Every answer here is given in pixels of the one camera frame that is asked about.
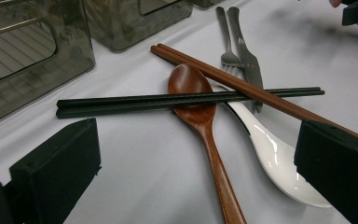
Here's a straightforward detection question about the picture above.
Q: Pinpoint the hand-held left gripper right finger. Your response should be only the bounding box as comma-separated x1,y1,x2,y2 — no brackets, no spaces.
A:
294,119,358,224

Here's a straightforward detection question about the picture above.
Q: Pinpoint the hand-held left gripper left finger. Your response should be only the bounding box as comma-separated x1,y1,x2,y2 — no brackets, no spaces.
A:
8,118,102,224

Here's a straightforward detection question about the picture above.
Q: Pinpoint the white ceramic spoon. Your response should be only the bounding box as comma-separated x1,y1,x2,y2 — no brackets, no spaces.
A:
213,85,332,209

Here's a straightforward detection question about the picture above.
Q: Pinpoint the black chopstick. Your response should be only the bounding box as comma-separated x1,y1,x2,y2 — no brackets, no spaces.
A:
55,90,325,119
56,86,322,110

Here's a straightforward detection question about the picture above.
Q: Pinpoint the steel knife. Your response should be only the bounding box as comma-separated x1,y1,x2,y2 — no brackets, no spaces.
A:
227,6,265,114

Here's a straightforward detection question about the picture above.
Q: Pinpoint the smoky clear plastic bin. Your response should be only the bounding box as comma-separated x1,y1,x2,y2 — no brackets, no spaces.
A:
194,0,227,8
0,0,96,131
83,0,195,53

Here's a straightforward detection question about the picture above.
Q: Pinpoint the steel fork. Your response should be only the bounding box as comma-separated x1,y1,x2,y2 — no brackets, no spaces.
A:
215,6,245,69

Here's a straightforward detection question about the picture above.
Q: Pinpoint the brown wooden chopstick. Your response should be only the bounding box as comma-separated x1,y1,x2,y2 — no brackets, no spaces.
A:
150,46,307,122
157,42,358,147

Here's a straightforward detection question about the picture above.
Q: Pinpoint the brown wooden spoon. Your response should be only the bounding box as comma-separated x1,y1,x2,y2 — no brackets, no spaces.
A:
167,63,248,224

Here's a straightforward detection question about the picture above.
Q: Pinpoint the white table cover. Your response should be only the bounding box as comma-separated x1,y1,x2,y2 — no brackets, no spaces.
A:
0,0,358,224

